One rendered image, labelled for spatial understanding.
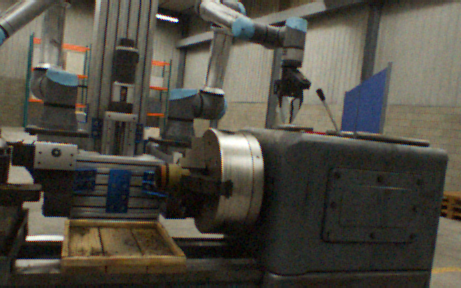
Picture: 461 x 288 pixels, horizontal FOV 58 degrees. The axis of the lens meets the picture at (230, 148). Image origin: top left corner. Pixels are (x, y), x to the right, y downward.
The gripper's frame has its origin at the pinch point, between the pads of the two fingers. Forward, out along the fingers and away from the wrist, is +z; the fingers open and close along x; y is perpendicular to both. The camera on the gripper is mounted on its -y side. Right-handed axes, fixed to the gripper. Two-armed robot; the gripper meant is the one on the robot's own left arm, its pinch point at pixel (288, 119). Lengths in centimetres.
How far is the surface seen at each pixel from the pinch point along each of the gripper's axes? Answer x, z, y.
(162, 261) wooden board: 46, 40, -30
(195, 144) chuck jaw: 34.8, 11.3, -7.9
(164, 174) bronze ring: 45, 20, -15
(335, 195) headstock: -0.3, 20.6, -32.6
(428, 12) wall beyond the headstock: -835, -376, 812
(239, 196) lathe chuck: 26.6, 23.2, -27.5
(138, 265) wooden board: 52, 41, -30
